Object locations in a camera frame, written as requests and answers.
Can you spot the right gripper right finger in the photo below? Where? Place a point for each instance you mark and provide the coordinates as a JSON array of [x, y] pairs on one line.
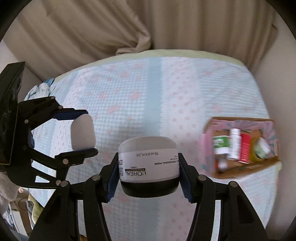
[[238, 218]]

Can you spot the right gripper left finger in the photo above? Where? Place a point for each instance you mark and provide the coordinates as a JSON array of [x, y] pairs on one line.
[[59, 219]]

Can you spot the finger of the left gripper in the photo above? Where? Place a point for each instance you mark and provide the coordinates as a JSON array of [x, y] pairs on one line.
[[35, 112], [60, 163]]

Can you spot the red lidded silver jar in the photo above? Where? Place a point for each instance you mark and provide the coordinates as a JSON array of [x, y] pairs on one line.
[[221, 164]]

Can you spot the white round jar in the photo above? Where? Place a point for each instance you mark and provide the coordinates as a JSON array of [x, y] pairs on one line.
[[261, 148]]

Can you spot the white cylindrical bottle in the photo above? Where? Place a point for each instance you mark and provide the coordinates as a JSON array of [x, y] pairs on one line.
[[235, 144]]

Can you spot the green labelled white jar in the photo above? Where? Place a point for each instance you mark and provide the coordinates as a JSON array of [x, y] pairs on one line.
[[221, 145]]

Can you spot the red rectangular box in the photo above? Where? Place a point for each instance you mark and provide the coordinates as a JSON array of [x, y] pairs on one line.
[[245, 148]]

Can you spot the black and white L'Oreal jar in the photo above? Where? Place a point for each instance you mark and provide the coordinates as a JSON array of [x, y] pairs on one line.
[[148, 166]]

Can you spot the yellow tape roll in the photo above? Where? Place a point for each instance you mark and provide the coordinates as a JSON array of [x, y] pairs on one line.
[[253, 157]]

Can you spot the person's left hand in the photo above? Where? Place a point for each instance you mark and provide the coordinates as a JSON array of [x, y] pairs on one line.
[[8, 191]]

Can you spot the crumpled light blue cloth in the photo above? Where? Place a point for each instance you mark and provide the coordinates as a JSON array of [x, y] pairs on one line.
[[39, 91]]

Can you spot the beige curtain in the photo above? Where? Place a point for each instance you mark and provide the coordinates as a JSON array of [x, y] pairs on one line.
[[54, 37]]

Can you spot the pink patterned cardboard box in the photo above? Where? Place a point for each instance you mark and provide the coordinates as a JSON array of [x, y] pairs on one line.
[[221, 126]]

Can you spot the light blue checkered bedsheet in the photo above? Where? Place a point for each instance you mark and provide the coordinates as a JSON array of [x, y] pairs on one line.
[[156, 93]]

